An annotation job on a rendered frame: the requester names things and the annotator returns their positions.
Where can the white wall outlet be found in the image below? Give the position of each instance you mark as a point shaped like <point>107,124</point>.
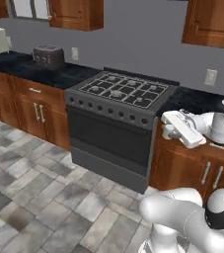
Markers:
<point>9,42</point>
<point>74,53</point>
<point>210,77</point>

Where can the dark grey toaster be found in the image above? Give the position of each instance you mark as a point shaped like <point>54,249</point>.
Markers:
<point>48,56</point>

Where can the white framed window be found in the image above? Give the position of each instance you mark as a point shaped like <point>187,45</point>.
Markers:
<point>29,8</point>

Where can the brown wooden drawer front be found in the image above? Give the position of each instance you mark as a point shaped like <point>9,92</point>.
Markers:
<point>51,93</point>
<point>212,150</point>

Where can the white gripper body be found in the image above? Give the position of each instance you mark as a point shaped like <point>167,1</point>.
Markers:
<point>186,131</point>

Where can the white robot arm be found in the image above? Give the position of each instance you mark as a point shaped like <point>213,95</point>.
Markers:
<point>182,217</point>

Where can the dark grey stove with oven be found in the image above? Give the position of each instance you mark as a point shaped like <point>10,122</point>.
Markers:
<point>113,131</point>

